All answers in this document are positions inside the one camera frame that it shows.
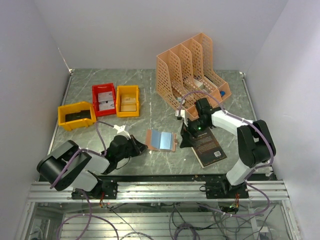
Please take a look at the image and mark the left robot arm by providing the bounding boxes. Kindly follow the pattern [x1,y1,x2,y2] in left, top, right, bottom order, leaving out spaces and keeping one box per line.
[36,135,148,199]

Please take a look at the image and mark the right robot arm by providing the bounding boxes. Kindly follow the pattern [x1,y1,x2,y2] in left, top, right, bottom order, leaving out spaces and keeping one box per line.
[175,98,276,198]

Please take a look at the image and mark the silver cards in red bin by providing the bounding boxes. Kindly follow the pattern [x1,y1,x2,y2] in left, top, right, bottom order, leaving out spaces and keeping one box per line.
[97,91,115,111]

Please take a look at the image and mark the orange plastic file organizer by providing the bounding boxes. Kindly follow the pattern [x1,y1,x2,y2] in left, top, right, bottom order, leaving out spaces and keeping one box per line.
[156,33,232,120]

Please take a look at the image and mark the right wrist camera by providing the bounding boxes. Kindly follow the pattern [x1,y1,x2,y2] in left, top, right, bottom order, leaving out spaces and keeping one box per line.
[175,109,189,126]

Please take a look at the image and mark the black book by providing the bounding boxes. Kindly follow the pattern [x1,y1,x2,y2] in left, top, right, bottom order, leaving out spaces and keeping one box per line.
[190,128,227,169]

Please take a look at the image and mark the beige cards in yellow bin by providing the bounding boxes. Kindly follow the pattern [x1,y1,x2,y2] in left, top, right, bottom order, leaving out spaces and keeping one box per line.
[120,93,137,112]

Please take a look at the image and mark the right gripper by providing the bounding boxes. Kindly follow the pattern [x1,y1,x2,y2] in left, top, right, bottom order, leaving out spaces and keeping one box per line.
[179,116,210,148]

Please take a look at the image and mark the red plastic bin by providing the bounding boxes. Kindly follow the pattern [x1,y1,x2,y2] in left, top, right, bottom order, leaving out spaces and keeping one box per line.
[91,83,117,117]

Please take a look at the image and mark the yellow bin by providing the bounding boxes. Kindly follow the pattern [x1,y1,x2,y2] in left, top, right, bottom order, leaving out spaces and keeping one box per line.
[115,85,140,118]
[57,101,97,131]

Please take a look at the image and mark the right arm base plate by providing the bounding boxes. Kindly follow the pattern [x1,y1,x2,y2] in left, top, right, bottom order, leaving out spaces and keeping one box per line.
[199,180,249,199]

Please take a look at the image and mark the black item in yellow bin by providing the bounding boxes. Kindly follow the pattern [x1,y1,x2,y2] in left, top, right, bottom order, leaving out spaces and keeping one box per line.
[65,110,91,122]

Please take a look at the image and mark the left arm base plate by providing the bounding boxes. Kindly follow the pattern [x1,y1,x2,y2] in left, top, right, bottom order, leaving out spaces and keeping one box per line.
[71,180,118,200]

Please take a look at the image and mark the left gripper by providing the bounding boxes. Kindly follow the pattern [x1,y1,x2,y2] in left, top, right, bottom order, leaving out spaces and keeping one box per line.
[116,134,148,162]

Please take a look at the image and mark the aluminium mounting rail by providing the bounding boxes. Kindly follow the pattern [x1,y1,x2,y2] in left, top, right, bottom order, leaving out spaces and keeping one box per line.
[27,180,290,203]

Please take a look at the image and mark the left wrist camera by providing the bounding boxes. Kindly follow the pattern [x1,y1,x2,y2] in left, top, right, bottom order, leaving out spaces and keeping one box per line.
[113,124,131,140]

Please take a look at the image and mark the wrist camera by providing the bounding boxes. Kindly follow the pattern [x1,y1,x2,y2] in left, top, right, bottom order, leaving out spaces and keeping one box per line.
[175,109,189,126]
[113,124,131,140]

